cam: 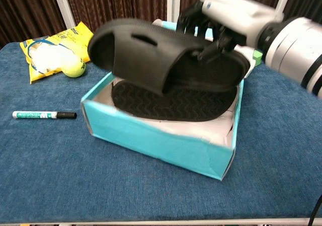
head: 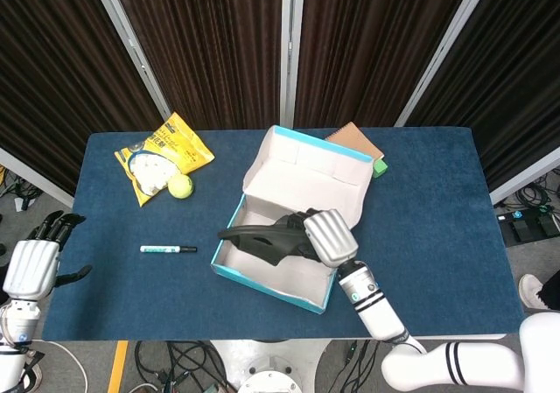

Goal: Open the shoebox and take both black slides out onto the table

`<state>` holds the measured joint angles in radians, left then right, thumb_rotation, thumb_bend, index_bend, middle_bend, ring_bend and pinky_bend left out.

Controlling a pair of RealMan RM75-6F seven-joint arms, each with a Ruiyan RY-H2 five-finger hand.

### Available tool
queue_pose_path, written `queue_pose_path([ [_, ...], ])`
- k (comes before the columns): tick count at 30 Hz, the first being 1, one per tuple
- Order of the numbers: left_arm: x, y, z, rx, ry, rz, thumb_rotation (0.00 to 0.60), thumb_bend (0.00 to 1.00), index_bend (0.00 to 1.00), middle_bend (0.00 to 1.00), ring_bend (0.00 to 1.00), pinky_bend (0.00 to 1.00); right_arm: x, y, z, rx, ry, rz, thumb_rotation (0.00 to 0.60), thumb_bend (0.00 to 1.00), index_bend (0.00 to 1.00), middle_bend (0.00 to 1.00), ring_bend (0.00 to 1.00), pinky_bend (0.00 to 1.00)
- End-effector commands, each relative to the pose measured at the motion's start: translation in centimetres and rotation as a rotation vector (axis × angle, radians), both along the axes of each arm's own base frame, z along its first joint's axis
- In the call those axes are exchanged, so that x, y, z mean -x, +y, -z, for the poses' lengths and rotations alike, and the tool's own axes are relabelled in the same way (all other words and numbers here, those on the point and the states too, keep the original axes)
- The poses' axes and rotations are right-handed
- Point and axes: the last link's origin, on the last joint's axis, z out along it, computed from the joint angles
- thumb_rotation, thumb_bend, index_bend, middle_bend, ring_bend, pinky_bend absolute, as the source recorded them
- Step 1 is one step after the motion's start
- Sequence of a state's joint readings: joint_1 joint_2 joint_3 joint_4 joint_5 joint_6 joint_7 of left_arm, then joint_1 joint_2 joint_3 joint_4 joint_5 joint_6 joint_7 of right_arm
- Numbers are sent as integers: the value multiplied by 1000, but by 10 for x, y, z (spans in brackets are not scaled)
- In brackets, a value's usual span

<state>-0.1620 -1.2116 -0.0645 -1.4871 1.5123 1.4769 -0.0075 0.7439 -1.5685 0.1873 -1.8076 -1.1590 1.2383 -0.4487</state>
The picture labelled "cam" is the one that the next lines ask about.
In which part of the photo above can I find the black cable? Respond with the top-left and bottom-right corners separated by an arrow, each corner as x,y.
308,195 -> 322,226

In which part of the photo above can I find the green cube block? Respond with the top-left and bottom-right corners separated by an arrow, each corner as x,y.
253,49 -> 264,67

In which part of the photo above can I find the black rubber slipper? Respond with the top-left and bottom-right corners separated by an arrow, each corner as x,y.
111,81 -> 239,122
87,19 -> 251,96

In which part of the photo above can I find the green white marker pen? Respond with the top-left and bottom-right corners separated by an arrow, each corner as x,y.
12,110 -> 77,120

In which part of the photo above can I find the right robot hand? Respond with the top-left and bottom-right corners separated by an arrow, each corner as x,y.
176,0 -> 285,60

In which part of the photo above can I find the blue table cloth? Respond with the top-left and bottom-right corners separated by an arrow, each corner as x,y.
0,41 -> 322,222

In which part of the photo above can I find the yellow-green tennis ball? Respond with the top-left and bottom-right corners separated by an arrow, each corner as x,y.
61,55 -> 87,79

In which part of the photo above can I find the yellow bag of cotton balls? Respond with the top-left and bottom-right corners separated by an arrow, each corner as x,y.
19,21 -> 95,85

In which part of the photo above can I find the light blue cardboard shoe box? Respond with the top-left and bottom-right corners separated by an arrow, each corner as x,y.
80,19 -> 255,181

